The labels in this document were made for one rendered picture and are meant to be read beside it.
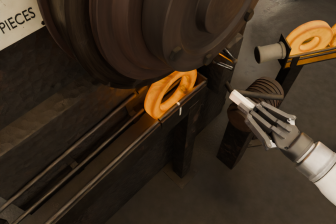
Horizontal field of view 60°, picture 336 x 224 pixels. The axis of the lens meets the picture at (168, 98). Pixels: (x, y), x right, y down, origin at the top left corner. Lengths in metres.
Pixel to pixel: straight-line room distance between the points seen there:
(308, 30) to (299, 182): 0.83
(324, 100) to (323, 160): 1.17
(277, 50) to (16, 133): 0.81
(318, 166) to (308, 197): 0.83
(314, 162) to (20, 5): 0.69
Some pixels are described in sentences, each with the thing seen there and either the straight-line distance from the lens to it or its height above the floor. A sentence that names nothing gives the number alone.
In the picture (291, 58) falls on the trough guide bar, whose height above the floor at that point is 0.66.
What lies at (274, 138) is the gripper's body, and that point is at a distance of 0.79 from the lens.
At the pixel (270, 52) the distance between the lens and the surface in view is 1.05.
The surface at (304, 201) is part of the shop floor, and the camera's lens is 1.59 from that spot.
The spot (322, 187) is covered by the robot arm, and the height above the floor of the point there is 0.72.
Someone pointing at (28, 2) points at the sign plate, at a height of 1.12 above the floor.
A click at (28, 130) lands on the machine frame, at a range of 0.68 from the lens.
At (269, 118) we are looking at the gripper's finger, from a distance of 0.81.
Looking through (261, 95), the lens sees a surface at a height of 0.57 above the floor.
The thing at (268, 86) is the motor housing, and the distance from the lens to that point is 1.16.
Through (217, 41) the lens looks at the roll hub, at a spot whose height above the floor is 1.01.
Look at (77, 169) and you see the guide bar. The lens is 0.82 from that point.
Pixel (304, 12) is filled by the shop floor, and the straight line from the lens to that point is 2.44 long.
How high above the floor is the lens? 1.41
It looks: 56 degrees down
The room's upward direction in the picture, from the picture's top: straight up
